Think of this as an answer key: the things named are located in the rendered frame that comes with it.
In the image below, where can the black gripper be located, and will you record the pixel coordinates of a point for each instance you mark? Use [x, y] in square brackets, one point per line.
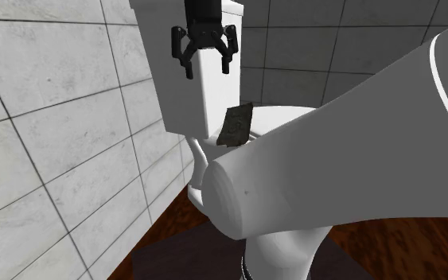
[204, 23]

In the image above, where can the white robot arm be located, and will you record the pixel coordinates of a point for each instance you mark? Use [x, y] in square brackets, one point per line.
[344, 155]

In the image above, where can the white toilet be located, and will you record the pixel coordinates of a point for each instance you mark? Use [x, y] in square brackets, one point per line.
[181, 101]

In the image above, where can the dark grey flat rectangular object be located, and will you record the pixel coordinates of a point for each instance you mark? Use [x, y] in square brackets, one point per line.
[235, 126]

